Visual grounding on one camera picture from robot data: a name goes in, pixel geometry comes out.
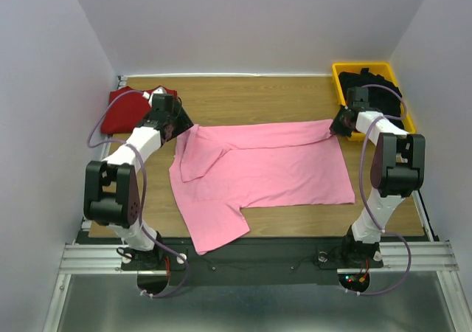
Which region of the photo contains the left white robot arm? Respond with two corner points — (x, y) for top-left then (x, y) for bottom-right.
(83, 94), (193, 269)

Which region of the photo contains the pink t shirt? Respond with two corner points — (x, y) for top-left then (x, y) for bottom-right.
(169, 120), (355, 255)

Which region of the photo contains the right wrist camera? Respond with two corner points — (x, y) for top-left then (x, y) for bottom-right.
(346, 86), (370, 108)

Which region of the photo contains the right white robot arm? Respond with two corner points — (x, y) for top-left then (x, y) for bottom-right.
(330, 106), (426, 266)

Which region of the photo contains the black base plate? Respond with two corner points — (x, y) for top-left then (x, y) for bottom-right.
(121, 236), (385, 287)

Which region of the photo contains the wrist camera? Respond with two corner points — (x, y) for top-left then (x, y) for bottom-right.
(142, 89), (181, 117)
(346, 86), (370, 108)

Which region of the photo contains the black t shirts pile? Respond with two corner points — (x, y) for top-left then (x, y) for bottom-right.
(339, 68), (402, 117)

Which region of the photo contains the folded red t shirt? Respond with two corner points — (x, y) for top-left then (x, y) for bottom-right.
(100, 86), (178, 135)

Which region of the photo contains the yellow plastic bin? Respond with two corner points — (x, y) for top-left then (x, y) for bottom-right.
(331, 62), (417, 142)

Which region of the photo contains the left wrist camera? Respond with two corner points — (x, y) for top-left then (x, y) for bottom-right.
(142, 89), (181, 117)

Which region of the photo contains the aluminium frame rail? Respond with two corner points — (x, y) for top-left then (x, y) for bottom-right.
(44, 241), (471, 331)

